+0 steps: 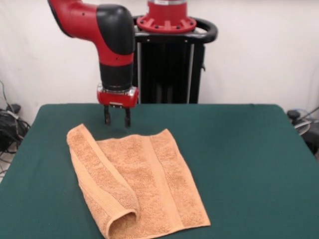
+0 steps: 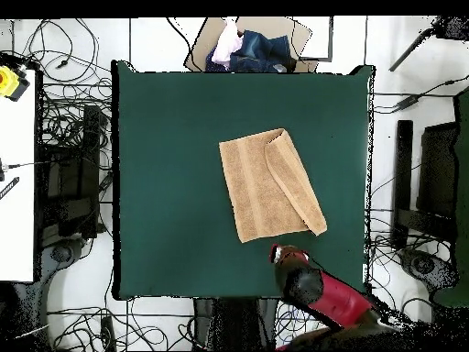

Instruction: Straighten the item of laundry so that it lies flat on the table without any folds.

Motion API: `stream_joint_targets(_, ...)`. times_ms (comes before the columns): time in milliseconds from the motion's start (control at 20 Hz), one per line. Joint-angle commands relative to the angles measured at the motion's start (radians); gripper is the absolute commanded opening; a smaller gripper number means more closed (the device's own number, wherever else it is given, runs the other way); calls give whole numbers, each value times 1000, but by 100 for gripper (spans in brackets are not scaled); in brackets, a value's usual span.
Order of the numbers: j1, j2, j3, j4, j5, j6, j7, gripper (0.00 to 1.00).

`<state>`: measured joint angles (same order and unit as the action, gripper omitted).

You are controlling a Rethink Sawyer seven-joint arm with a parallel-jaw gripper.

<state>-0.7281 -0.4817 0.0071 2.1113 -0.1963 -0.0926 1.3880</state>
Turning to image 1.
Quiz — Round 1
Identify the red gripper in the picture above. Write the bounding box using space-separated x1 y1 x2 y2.
96 83 140 128

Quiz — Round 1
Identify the tan terry towel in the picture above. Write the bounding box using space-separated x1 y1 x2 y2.
66 123 211 239

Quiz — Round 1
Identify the dark green table cloth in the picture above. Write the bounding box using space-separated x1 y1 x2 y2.
0 103 319 239

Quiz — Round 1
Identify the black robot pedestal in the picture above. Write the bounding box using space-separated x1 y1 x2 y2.
132 16 219 104

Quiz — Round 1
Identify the black cable bundle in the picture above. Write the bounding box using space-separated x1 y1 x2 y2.
0 79 31 175

